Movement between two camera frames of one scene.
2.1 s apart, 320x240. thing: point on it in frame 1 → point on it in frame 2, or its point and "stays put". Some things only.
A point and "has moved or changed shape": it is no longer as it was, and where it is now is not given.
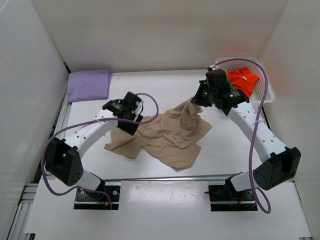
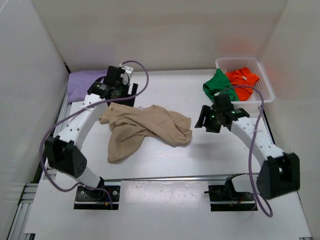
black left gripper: [129, 128] → [129, 102]
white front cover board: [166, 208] stays put
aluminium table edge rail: [64, 117] stays put
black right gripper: [197, 99] → [206, 110]
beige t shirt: [172, 135] has moved or changed shape
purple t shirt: [88, 85] stays put
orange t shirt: [243, 79] stays put
